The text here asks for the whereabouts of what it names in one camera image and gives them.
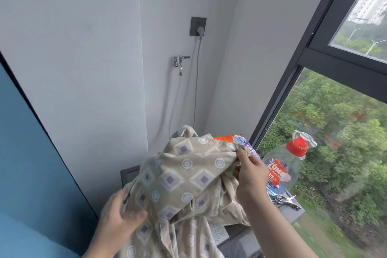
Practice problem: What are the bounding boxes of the person's right hand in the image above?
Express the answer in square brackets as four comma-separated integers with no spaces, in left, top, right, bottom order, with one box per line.
[232,148,270,206]

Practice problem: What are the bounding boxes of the person's left hand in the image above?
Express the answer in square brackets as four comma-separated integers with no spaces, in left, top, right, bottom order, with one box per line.
[92,188,148,251]

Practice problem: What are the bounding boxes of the beige patterned cloth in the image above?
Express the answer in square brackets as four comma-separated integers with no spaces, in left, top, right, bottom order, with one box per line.
[116,125,253,258]

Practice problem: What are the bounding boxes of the person's left forearm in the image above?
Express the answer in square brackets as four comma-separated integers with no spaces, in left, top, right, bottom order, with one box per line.
[82,238,106,258]

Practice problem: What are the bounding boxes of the person's right forearm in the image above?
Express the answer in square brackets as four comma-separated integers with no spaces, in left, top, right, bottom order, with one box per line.
[241,196,318,258]

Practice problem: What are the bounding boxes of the orange and purple detergent packet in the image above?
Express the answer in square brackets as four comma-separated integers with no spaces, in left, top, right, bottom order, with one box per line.
[213,134,261,160]

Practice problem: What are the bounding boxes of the clear detergent bottle red cap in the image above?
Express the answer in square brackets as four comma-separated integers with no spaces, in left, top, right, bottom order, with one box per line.
[262,130,317,197]

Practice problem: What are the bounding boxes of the metal clothes clips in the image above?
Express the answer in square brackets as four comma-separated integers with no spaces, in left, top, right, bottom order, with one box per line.
[272,194,302,211]

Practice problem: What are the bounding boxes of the white label sticker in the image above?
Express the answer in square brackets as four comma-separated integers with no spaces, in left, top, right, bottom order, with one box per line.
[207,221,230,246]

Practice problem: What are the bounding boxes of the grey washing machine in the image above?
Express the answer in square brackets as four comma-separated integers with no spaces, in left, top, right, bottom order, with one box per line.
[120,165,306,258]

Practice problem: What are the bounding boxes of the blue panel with black edge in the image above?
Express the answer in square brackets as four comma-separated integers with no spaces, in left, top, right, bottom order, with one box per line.
[0,50,99,258]

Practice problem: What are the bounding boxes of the white plug with grey cable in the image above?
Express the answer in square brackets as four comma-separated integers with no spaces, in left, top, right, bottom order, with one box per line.
[192,26,205,128]

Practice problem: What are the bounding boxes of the chrome wall tap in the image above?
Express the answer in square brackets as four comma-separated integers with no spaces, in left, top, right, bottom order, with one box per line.
[173,55,191,77]

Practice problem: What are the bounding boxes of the black window frame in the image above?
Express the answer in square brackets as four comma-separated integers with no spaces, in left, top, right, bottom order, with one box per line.
[249,0,387,150]

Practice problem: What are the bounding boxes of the dark grey wall socket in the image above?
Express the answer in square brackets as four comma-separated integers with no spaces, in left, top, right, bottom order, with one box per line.
[189,16,207,37]

